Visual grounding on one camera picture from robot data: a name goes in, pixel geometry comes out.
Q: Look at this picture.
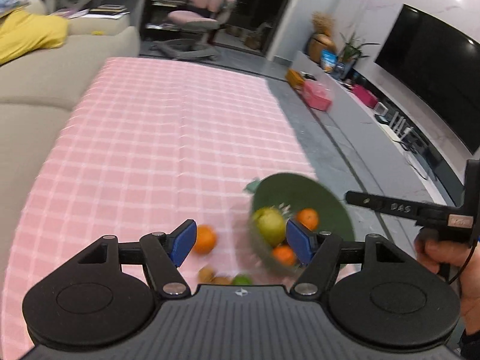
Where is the black cable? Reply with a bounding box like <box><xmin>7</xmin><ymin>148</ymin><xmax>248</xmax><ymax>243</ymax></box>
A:
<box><xmin>448</xmin><ymin>229</ymin><xmax>480</xmax><ymax>286</ymax></box>

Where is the orange box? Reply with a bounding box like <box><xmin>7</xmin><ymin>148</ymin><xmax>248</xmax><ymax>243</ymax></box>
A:
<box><xmin>286</xmin><ymin>68</ymin><xmax>307</xmax><ymax>89</ymax></box>

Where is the blue printed pillow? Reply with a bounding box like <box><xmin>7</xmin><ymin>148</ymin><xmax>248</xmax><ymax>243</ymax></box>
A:
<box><xmin>0</xmin><ymin>0</ymin><xmax>31</xmax><ymax>18</ymax></box>

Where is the orange mandarin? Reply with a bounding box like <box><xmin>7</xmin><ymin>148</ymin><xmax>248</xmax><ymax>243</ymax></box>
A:
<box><xmin>192</xmin><ymin>225</ymin><xmax>218</xmax><ymax>254</ymax></box>
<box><xmin>296</xmin><ymin>208</ymin><xmax>320</xmax><ymax>232</ymax></box>
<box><xmin>271</xmin><ymin>245</ymin><xmax>299</xmax><ymax>267</ymax></box>

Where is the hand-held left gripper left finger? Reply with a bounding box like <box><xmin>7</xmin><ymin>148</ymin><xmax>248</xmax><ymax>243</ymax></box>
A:
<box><xmin>77</xmin><ymin>219</ymin><xmax>198</xmax><ymax>298</ymax></box>

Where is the dark bookcase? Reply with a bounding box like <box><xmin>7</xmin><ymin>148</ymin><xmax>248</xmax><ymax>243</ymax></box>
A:
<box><xmin>140</xmin><ymin>0</ymin><xmax>212</xmax><ymax>43</ymax></box>

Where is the yellow pillow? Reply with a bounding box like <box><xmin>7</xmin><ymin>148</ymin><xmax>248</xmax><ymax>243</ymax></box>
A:
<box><xmin>0</xmin><ymin>9</ymin><xmax>71</xmax><ymax>65</ymax></box>

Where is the person's right forearm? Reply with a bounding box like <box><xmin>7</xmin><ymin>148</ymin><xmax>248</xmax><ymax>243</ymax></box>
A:
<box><xmin>459</xmin><ymin>329</ymin><xmax>480</xmax><ymax>360</ymax></box>

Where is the small pink box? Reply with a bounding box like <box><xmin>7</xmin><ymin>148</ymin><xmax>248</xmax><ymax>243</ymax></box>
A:
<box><xmin>350</xmin><ymin>84</ymin><xmax>380</xmax><ymax>108</ymax></box>

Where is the white router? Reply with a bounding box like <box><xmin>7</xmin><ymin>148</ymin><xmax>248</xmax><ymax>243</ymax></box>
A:
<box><xmin>382</xmin><ymin>114</ymin><xmax>416</xmax><ymax>144</ymax></box>

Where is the pink checked tablecloth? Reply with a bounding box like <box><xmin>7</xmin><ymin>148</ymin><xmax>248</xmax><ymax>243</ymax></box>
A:
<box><xmin>11</xmin><ymin>57</ymin><xmax>320</xmax><ymax>359</ymax></box>

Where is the pink storage box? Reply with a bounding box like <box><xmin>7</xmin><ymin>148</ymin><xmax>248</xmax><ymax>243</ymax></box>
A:
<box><xmin>302</xmin><ymin>80</ymin><xmax>334</xmax><ymax>112</ymax></box>

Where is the white television console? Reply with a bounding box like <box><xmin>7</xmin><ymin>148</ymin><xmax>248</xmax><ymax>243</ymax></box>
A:
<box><xmin>292</xmin><ymin>50</ymin><xmax>471</xmax><ymax>204</ymax></box>

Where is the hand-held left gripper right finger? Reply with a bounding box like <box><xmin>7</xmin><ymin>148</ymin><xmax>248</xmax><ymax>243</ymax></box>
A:
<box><xmin>286</xmin><ymin>219</ymin><xmax>409</xmax><ymax>298</ymax></box>

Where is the green potted plant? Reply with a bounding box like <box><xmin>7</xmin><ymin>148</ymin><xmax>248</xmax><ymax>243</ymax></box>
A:
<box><xmin>338</xmin><ymin>31</ymin><xmax>380</xmax><ymax>65</ymax></box>

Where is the green pear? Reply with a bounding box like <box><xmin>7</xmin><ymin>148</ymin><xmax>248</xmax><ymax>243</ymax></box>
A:
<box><xmin>252</xmin><ymin>207</ymin><xmax>289</xmax><ymax>247</ymax></box>

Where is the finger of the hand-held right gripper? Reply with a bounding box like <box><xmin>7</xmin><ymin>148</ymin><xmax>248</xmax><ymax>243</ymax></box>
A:
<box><xmin>345</xmin><ymin>190</ymin><xmax>449</xmax><ymax>226</ymax></box>

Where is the person's right hand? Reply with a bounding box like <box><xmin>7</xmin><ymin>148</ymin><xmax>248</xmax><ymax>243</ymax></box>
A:
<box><xmin>414</xmin><ymin>232</ymin><xmax>480</xmax><ymax>335</ymax></box>

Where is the brown round vase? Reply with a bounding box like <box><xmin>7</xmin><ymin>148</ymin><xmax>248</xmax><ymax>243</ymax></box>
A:
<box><xmin>308</xmin><ymin>34</ymin><xmax>337</xmax><ymax>61</ymax></box>

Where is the dried flower bunch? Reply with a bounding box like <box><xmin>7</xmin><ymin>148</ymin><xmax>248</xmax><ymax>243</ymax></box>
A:
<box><xmin>311</xmin><ymin>11</ymin><xmax>335</xmax><ymax>37</ymax></box>

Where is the green colander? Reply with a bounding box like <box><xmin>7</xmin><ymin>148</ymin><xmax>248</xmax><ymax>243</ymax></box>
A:
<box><xmin>245</xmin><ymin>172</ymin><xmax>355</xmax><ymax>283</ymax></box>

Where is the beige sofa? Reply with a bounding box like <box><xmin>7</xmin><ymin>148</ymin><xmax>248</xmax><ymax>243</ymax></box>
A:
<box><xmin>0</xmin><ymin>0</ymin><xmax>142</xmax><ymax>256</ymax></box>

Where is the black television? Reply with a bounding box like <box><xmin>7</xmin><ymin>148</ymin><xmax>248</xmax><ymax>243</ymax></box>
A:
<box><xmin>374</xmin><ymin>4</ymin><xmax>480</xmax><ymax>155</ymax></box>

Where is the pink office chair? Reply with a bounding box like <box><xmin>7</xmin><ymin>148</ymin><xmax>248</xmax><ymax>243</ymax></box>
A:
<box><xmin>151</xmin><ymin>0</ymin><xmax>238</xmax><ymax>61</ymax></box>

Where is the blue snack bag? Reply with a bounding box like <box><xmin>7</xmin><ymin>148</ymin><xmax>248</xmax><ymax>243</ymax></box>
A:
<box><xmin>320</xmin><ymin>49</ymin><xmax>338</xmax><ymax>73</ymax></box>

